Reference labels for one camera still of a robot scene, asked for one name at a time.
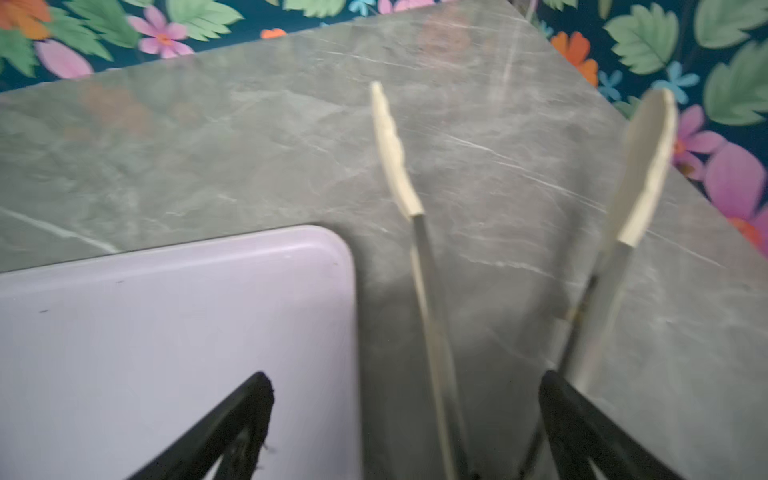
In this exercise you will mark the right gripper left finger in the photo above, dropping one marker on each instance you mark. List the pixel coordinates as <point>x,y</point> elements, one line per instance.
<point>228,439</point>

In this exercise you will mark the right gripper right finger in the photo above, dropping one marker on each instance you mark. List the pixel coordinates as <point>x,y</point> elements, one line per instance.
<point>583,441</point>

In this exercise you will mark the lavender plastic tray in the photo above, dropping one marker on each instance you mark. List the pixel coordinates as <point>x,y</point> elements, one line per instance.
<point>106,362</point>

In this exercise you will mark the steel tongs cream tips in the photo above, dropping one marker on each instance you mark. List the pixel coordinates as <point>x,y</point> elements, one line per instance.
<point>647,149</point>

